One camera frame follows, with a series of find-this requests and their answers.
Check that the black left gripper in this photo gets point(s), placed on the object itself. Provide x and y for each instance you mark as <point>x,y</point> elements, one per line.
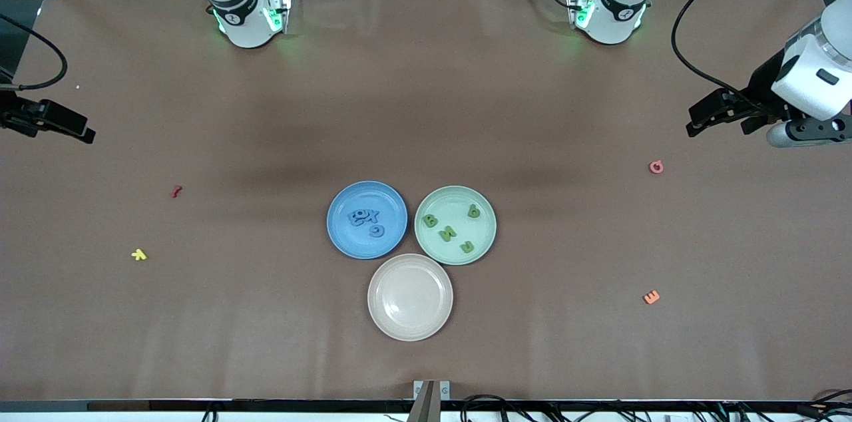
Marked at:
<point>759,88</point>

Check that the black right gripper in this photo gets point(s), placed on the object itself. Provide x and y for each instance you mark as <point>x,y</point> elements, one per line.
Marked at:
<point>13,115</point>

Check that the green foam letter b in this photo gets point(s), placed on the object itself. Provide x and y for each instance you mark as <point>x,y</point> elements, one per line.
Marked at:
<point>430,221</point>
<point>470,211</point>

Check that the green foam letter u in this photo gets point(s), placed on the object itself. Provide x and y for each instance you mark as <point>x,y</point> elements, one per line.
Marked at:
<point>462,248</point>

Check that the green foam letter N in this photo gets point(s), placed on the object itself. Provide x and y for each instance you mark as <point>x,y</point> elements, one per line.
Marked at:
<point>447,232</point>

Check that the blue foam letter m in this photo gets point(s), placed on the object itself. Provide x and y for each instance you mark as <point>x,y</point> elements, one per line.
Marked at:
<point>351,219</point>

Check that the blue foam letter a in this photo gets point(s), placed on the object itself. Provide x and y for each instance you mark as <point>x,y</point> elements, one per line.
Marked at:
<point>361,214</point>

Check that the blue foam letter x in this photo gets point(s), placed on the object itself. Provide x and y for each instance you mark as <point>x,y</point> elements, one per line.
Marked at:
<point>373,215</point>

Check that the blue foam letter G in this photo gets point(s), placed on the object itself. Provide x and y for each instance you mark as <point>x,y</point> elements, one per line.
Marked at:
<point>371,231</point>

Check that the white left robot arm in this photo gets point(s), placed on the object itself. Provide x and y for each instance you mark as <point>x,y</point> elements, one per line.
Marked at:
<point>815,69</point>

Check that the pink foam letter G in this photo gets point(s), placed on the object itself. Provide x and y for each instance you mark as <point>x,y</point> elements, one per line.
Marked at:
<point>651,168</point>

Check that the yellow foam letter k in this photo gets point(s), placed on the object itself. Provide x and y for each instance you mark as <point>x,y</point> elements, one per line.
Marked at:
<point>138,254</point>

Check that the orange foam letter E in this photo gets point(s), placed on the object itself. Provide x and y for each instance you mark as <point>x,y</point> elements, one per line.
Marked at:
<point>649,299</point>

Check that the green plate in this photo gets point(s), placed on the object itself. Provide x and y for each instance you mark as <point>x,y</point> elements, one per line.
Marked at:
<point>452,206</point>

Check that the brown table cover sheet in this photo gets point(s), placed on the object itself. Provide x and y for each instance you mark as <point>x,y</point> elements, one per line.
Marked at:
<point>426,109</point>

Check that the blue plate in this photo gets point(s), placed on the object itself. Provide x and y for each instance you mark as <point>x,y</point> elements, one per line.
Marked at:
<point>386,245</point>

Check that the beige pink plate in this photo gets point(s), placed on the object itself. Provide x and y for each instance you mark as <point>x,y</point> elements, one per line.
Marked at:
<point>410,299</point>

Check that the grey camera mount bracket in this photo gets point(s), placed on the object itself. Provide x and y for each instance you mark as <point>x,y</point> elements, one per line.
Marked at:
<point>431,402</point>

